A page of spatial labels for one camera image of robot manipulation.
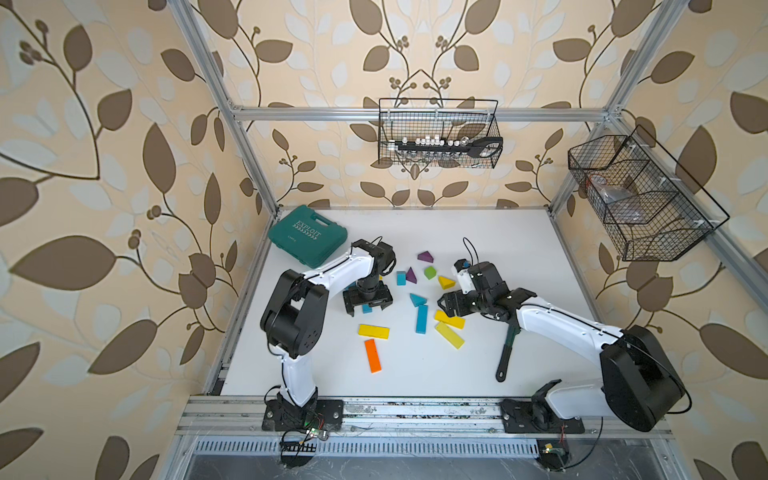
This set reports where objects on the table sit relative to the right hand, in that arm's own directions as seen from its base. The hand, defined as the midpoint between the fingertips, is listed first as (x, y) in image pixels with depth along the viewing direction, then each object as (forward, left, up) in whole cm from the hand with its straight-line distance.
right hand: (450, 299), depth 88 cm
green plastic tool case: (+28, +48, -1) cm, 55 cm away
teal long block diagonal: (+1, +26, -6) cm, 27 cm away
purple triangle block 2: (+20, +5, -5) cm, 21 cm away
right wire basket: (+9, -47, +27) cm, 55 cm away
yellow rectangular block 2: (-4, -1, -7) cm, 8 cm away
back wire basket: (+44, +3, +29) cm, 53 cm away
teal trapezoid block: (+11, +14, -5) cm, 19 cm away
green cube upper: (+14, +4, -6) cm, 16 cm away
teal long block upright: (-3, +9, -7) cm, 11 cm away
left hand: (-2, +23, -1) cm, 23 cm away
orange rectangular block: (-14, +23, -7) cm, 28 cm away
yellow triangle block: (+8, 0, -4) cm, 8 cm away
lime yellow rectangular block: (-9, -1, -8) cm, 12 cm away
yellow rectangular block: (-6, +24, -7) cm, 25 cm away
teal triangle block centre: (+4, +9, -7) cm, 12 cm away
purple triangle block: (+11, +11, -5) cm, 17 cm away
